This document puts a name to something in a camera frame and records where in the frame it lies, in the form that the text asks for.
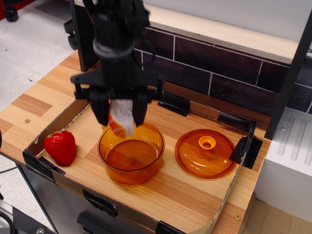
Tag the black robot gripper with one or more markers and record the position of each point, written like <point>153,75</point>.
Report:
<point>118,79</point>

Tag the white ribbed sink unit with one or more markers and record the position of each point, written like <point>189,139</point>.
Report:
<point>285,181</point>

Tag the red toy strawberry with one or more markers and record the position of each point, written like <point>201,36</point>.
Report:
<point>61,146</point>

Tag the orange transparent pot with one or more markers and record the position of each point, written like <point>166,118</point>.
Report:
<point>135,159</point>

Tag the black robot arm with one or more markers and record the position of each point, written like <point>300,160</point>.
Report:
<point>117,23</point>

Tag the salmon nigiri sushi toy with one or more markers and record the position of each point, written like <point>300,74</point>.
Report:
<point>120,117</point>

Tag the orange transparent pot lid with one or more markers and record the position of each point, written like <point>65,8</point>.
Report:
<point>206,154</point>

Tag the black caster wheel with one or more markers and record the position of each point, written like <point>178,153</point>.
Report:
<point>69,29</point>

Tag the black chair caster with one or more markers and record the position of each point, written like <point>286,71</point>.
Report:
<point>10,12</point>

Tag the dark tile backsplash panel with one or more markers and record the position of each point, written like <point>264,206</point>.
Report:
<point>245,80</point>

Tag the black left frame post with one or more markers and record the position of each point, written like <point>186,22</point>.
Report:
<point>84,33</point>

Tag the black right frame post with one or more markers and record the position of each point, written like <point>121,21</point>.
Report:
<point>291,77</point>

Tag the cardboard fence with black tape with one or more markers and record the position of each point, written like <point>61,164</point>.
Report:
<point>172,176</point>

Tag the black frame post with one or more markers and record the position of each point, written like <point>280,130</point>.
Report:
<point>291,77</point>
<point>84,33</point>

